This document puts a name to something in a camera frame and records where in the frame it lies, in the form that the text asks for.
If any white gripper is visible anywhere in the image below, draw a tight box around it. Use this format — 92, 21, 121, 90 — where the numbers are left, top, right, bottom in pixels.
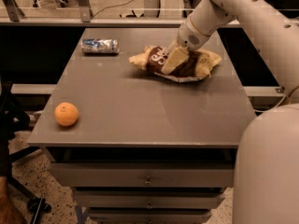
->
161, 17, 210, 75

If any brown chip bag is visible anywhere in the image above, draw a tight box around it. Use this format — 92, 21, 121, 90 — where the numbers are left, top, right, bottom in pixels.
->
129, 46, 221, 83

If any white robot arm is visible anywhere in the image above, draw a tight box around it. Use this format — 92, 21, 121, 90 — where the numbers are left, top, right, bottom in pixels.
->
172, 0, 299, 224

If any crushed blue silver can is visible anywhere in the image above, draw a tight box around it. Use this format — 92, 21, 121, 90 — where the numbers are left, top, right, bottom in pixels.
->
81, 38, 120, 54

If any grey drawer cabinet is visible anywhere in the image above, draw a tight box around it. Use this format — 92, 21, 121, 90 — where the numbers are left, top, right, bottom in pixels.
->
29, 28, 254, 224

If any orange fruit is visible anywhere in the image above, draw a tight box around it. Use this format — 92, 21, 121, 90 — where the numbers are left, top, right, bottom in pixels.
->
54, 102, 78, 127

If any black office chair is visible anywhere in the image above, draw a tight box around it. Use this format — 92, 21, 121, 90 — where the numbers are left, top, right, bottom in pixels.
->
0, 79, 52, 224

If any person's leg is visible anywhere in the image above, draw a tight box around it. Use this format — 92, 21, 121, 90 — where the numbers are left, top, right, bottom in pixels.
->
0, 176, 27, 224

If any metal railing frame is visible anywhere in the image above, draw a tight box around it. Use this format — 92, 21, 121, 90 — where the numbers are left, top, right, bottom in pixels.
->
0, 0, 244, 29

